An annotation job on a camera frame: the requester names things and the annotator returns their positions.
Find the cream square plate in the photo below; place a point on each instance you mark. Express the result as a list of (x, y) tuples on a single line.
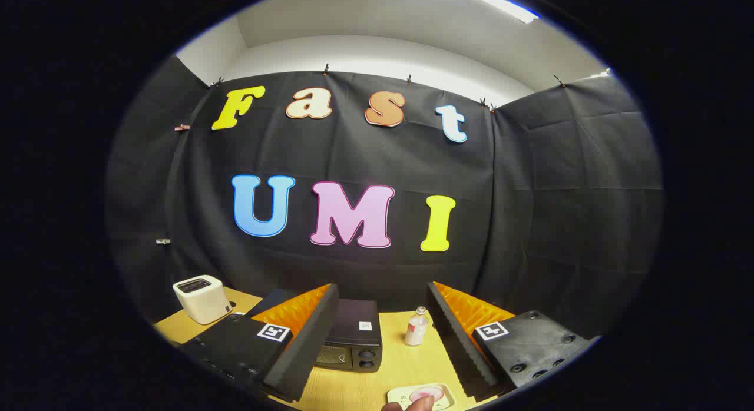
[(397, 394)]

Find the white bread toaster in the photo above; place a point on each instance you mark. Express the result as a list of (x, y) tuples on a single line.
[(200, 302)]

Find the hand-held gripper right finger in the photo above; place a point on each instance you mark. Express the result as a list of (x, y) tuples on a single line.
[(450, 334)]

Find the pink round meat slice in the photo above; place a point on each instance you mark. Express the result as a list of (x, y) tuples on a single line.
[(425, 394)]

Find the black toaster oven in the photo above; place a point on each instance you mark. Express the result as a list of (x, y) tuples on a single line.
[(356, 317)]

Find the clear bottle with red label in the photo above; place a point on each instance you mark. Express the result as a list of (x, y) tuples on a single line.
[(416, 330)]

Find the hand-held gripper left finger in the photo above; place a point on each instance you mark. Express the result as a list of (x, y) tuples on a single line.
[(315, 334)]

